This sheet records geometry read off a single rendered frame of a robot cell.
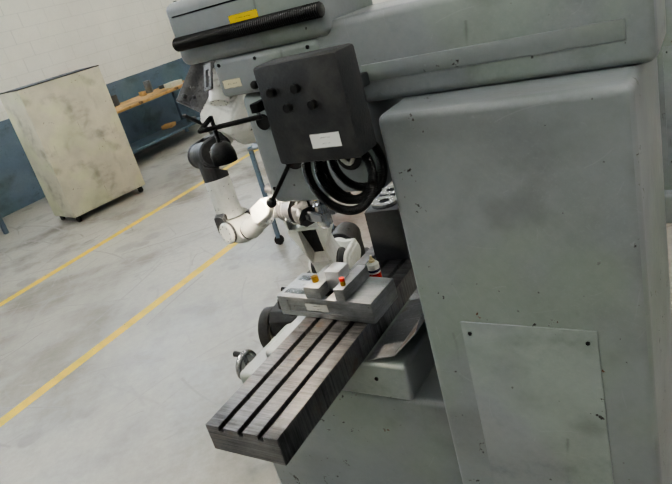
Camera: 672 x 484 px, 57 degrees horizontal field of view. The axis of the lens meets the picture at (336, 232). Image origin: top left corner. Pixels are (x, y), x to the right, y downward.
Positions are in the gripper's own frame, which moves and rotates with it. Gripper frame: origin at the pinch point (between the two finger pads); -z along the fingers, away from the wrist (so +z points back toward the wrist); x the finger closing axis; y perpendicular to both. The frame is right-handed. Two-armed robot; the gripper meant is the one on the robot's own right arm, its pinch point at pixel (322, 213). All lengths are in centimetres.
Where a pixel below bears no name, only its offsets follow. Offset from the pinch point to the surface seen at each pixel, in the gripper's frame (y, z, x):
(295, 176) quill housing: -15.8, -4.8, -8.9
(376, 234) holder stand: 21.5, 9.5, 26.6
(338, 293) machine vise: 21.7, -6.7, -7.1
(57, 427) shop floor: 126, 201, -67
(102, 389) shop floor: 126, 211, -36
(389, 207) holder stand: 13.0, 5.5, 31.6
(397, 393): 49, -25, -10
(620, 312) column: 12, -85, 3
